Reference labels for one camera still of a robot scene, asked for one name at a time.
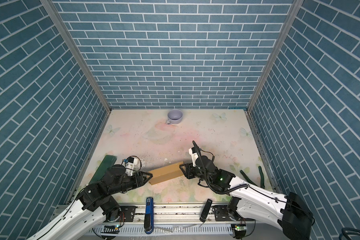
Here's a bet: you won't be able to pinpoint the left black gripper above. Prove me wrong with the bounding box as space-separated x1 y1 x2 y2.
110 171 155 196

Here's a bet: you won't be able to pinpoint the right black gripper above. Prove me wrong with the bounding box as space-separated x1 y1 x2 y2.
178 162 213 185

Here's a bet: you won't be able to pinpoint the brown cardboard box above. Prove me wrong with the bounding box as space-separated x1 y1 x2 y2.
149 162 184 185

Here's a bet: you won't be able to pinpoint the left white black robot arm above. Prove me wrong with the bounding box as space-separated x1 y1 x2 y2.
29 165 153 240

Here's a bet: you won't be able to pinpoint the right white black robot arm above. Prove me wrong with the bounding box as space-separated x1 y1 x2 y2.
180 156 315 240

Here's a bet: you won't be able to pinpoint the green rectangular block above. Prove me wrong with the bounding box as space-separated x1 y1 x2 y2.
89 155 117 185

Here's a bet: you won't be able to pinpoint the black handheld device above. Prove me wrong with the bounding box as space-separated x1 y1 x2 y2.
200 199 213 223

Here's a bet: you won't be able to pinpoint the blue black handheld tool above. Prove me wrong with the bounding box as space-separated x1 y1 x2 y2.
144 197 154 235

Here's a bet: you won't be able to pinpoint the lavender ceramic cup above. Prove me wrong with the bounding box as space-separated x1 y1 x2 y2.
166 109 184 125

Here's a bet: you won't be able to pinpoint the left green controller board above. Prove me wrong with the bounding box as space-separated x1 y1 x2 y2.
101 226 120 235

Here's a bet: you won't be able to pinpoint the green controller board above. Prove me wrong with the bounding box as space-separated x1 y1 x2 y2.
101 226 120 235
231 225 247 232

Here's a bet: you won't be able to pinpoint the green pliers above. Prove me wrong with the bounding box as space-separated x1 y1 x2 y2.
239 165 266 190

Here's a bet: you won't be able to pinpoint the right green controller board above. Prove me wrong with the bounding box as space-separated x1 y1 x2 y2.
231 225 247 232

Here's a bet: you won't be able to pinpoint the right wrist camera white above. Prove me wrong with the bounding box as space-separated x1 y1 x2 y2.
189 147 199 167

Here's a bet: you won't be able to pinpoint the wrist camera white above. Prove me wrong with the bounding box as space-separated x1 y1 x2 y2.
123 156 140 176
189 147 199 167

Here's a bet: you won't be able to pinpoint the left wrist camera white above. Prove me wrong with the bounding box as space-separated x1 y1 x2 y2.
123 156 140 176

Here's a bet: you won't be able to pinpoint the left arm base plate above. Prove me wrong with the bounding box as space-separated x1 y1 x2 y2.
106 206 137 223

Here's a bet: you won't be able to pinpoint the aluminium front rail frame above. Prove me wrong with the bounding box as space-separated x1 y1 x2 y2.
40 202 307 240

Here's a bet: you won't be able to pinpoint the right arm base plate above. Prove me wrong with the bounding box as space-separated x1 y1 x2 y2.
211 205 254 222

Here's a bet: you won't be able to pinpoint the white slotted cable duct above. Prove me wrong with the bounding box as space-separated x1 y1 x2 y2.
84 224 233 237

